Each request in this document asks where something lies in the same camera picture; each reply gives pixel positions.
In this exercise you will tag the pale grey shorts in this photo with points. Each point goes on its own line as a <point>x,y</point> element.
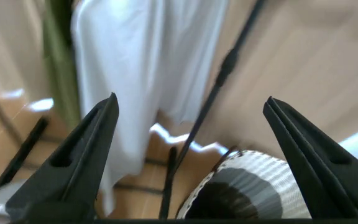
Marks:
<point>135,62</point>

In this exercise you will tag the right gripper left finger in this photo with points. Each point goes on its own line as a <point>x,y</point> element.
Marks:
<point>36,196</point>

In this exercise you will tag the green long-sleeved shirt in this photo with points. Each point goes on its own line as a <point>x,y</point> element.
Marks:
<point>57,62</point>

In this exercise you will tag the beige curtain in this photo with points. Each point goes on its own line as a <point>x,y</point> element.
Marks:
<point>306,62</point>

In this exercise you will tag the black clothes rack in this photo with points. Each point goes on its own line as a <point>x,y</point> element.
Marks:
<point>228,62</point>

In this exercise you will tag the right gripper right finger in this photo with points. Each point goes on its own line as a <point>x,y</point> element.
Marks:
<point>331,189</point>

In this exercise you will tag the white laundry basket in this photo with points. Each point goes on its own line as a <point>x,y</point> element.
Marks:
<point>259,168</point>

